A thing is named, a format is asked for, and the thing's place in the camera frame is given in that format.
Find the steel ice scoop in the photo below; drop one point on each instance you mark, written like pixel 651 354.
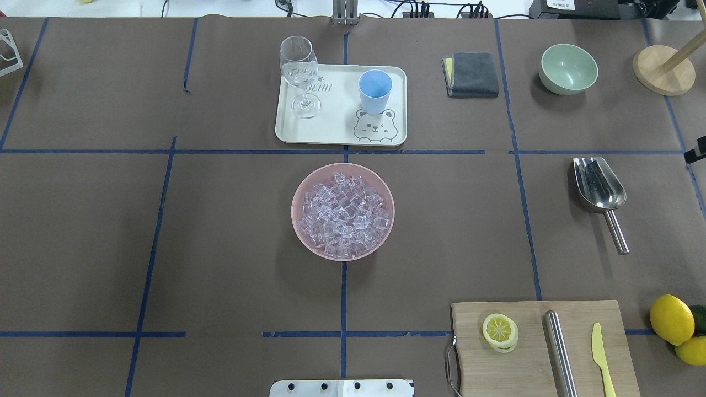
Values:
pixel 602 192

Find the pile of clear ice cubes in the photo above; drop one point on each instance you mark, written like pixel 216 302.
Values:
pixel 344 218

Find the blue plastic cup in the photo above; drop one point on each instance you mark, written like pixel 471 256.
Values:
pixel 375 87

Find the pink bowl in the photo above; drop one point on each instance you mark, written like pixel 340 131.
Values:
pixel 322 175

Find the cream bear serving tray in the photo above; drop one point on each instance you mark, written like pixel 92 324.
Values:
pixel 342 120

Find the clear wine glass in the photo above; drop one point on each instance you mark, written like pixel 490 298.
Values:
pixel 299 68

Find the grey folded cloth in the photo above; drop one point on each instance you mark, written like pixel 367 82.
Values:
pixel 471 75

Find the half lemon slice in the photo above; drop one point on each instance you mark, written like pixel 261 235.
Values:
pixel 500 332

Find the wooden cutting board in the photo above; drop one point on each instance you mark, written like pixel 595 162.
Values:
pixel 529 370

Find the green ceramic bowl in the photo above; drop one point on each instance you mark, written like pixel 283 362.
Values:
pixel 566 69

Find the steel rod muddler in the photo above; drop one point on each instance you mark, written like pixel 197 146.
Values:
pixel 564 379

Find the yellow plastic knife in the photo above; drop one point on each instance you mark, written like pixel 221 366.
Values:
pixel 600 358

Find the yellow lemon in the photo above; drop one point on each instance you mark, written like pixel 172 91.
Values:
pixel 672 319
pixel 692 352

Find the wooden mug tree stand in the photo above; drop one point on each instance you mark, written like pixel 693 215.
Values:
pixel 665 70

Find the green lime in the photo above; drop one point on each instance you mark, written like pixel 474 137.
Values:
pixel 698 312

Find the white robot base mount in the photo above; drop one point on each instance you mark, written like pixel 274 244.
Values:
pixel 343 387

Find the white wire cup rack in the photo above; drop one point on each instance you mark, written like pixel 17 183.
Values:
pixel 10 56

